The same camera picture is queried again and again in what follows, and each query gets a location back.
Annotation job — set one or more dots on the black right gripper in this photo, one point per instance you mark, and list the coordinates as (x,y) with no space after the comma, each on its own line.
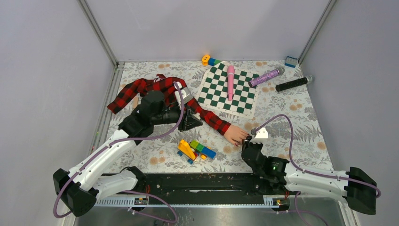
(246,143)

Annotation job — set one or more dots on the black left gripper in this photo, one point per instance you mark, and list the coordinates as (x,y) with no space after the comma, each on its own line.
(193,123)

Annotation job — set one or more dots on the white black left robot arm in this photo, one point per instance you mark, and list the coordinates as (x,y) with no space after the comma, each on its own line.
(80,187)

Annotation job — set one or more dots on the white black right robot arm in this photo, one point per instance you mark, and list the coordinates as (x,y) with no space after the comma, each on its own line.
(354,187)

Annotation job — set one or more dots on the mannequin hand with red nails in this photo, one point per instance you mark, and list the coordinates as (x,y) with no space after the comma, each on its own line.
(235,135)

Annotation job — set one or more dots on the yellow toy block ramp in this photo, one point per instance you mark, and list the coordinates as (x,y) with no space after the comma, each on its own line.
(184,149)

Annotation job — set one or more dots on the green white checkered board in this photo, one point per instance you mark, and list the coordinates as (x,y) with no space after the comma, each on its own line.
(216,94)

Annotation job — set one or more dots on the green blue toy bricks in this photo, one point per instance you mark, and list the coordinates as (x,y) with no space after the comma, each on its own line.
(203,151)

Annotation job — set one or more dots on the red black plaid shirt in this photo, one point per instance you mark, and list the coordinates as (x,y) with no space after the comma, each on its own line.
(166,86)

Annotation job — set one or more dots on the small wooden block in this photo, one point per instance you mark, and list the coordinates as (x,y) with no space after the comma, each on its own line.
(135,102)

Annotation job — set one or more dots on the orange blue green block stack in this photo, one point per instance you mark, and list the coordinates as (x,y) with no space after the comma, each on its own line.
(208,60)

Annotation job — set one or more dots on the pink toy microphone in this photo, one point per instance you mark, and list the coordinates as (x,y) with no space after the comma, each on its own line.
(230,82)

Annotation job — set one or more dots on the purple glitter toy microphone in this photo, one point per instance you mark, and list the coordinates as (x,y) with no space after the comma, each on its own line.
(266,77)

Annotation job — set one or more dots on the black toy microphone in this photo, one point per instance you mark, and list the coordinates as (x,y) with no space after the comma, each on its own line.
(294,83)

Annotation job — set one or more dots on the blue toy brick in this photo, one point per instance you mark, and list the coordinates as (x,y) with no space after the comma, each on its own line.
(291,62)

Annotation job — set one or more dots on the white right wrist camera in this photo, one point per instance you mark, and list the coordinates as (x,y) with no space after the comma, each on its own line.
(259,135)

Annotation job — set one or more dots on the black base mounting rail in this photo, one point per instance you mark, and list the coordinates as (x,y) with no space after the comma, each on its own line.
(166,184)

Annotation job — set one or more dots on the grey slotted cable duct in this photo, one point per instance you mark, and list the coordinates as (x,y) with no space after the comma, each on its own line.
(196,200)

